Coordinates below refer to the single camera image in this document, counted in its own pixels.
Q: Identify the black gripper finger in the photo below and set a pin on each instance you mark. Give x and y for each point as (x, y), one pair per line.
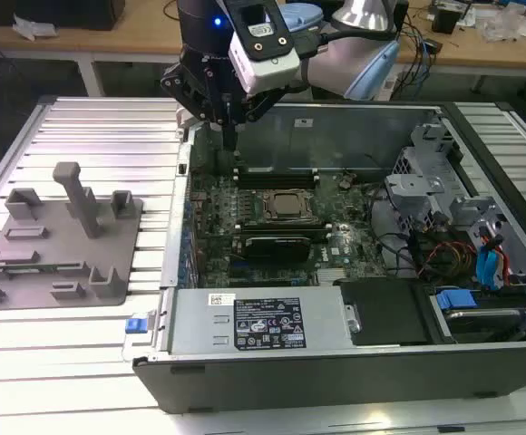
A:
(263, 102)
(177, 84)

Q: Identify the black RAM slot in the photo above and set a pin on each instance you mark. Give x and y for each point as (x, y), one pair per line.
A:
(276, 182)
(281, 224)
(276, 173)

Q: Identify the wooden desk with white legs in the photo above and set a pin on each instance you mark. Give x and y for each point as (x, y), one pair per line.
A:
(109, 38)

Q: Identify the silver-topped CPU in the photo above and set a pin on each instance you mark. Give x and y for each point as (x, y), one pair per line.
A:
(290, 204)

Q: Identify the black graphics card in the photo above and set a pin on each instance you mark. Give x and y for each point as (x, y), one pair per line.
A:
(276, 248)

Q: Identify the green motherboard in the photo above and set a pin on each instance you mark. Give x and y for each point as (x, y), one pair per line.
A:
(349, 226)

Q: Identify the large black box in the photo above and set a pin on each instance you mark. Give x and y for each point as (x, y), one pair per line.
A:
(41, 13)

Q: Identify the crumpled white paper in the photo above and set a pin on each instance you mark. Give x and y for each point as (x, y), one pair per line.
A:
(32, 27)

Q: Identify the silver metal drive cage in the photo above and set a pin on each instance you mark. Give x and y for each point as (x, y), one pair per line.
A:
(421, 181)

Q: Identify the silver chipset heatsink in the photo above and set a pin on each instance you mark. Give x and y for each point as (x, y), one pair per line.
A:
(333, 277)

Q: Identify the grey parts rack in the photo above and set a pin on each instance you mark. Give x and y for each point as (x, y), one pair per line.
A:
(63, 244)

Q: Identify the small black box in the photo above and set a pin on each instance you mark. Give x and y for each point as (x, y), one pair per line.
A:
(446, 18)

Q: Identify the grey power supply with label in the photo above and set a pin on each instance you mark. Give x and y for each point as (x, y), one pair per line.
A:
(199, 326)

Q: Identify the black plastic bay cover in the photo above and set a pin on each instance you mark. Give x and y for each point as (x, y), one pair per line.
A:
(381, 312)

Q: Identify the blue case latch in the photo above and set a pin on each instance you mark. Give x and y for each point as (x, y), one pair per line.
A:
(137, 326)

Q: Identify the clear plastic bags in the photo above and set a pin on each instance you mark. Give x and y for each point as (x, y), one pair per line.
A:
(508, 22)

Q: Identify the open black PC case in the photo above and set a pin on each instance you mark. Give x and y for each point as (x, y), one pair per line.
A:
(335, 380)

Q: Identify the hard disk in blue carrier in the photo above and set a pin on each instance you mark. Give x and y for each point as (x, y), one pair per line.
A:
(480, 317)

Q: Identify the silver case corner bracket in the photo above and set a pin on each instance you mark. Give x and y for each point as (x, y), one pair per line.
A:
(183, 123)

